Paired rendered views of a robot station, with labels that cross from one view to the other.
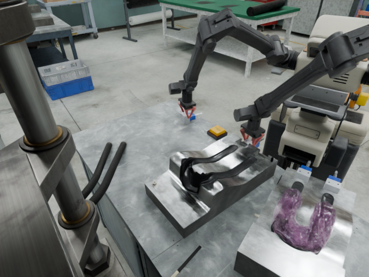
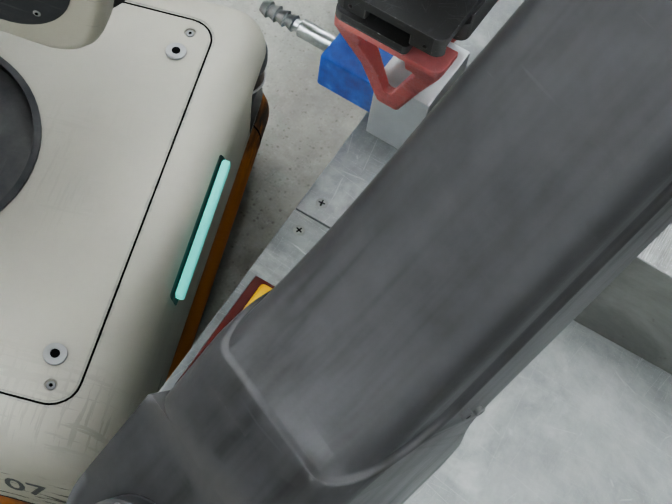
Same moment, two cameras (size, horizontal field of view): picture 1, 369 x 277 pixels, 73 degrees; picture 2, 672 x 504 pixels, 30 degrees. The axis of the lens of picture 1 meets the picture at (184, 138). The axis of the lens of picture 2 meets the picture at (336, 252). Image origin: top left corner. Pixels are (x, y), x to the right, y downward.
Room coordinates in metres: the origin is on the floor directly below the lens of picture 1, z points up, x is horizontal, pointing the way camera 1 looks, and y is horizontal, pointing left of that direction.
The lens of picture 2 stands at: (1.25, 0.07, 1.43)
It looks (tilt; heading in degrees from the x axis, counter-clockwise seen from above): 60 degrees down; 238
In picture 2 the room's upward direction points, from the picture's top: 11 degrees clockwise
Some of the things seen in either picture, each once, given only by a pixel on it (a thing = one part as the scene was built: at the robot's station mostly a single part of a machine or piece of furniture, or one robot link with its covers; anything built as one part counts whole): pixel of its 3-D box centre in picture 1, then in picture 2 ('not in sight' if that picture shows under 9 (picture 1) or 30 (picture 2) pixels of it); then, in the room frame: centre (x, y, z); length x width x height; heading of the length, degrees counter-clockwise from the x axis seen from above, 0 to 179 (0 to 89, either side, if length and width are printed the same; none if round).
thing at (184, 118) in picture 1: (192, 116); not in sight; (1.27, -0.05, 0.83); 0.13 x 0.05 x 0.05; 116
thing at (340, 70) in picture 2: (255, 143); (350, 55); (1.00, -0.35, 0.83); 0.13 x 0.05 x 0.05; 125
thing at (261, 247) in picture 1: (303, 222); not in sight; (0.51, -0.40, 0.86); 0.50 x 0.26 x 0.11; 144
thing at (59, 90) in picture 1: (68, 83); not in sight; (3.43, 1.68, 0.11); 0.61 x 0.41 x 0.22; 125
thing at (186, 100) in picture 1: (186, 98); not in sight; (1.25, -0.02, 0.95); 0.10 x 0.07 x 0.07; 26
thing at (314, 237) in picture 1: (304, 212); not in sight; (0.52, -0.39, 0.90); 0.26 x 0.18 x 0.08; 144
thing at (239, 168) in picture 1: (218, 163); not in sight; (0.75, -0.13, 0.92); 0.35 x 0.16 x 0.09; 127
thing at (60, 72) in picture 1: (65, 72); not in sight; (3.43, 1.68, 0.28); 0.61 x 0.41 x 0.15; 125
